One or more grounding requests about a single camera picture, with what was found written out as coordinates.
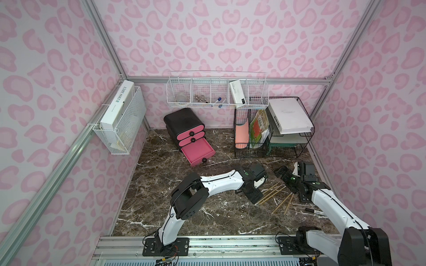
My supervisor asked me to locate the pink bottom drawer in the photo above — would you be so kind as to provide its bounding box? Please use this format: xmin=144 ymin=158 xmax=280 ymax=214
xmin=181 ymin=137 xmax=216 ymax=167

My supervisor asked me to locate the black pink drawer cabinet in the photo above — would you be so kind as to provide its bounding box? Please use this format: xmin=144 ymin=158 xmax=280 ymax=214
xmin=164 ymin=108 xmax=205 ymax=153

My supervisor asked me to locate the pink top drawer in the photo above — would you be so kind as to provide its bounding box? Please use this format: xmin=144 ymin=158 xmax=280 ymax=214
xmin=176 ymin=124 xmax=205 ymax=141

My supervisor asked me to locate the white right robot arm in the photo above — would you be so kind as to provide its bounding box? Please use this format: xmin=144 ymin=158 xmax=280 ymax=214
xmin=274 ymin=162 xmax=392 ymax=266

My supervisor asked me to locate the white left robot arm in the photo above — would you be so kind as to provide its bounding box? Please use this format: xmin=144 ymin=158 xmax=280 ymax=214
xmin=142 ymin=163 xmax=268 ymax=259

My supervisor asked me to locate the black white marker pen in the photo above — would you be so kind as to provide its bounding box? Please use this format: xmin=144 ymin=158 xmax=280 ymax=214
xmin=305 ymin=208 xmax=326 ymax=216

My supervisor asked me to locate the pink folder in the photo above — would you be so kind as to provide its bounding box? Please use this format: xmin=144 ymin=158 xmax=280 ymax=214
xmin=235 ymin=121 xmax=250 ymax=149

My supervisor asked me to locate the green red booklet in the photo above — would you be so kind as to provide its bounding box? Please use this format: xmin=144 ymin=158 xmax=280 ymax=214
xmin=249 ymin=110 xmax=270 ymax=149

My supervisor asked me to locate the white paper stack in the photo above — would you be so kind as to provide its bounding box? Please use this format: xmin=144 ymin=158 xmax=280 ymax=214
xmin=268 ymin=98 xmax=314 ymax=135

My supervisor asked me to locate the white box in basket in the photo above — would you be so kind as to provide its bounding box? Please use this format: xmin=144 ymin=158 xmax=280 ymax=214
xmin=229 ymin=80 xmax=246 ymax=105

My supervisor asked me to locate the white book in side basket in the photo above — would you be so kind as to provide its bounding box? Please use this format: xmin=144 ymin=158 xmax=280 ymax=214
xmin=100 ymin=80 xmax=135 ymax=130

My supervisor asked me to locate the black wire file rack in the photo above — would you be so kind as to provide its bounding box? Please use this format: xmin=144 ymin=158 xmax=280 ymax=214
xmin=234 ymin=107 xmax=272 ymax=158

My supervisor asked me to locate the black wire paper tray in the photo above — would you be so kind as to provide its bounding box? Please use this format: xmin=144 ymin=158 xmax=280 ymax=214
xmin=266 ymin=96 xmax=315 ymax=158

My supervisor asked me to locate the white wire wall basket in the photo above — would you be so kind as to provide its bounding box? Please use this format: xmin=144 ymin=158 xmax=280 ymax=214
xmin=166 ymin=70 xmax=269 ymax=109

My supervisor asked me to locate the white side wire basket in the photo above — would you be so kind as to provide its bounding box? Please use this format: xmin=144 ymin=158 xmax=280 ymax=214
xmin=93 ymin=86 xmax=146 ymax=155

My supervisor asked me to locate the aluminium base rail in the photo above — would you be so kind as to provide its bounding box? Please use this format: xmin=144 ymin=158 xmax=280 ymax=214
xmin=90 ymin=233 xmax=337 ymax=266

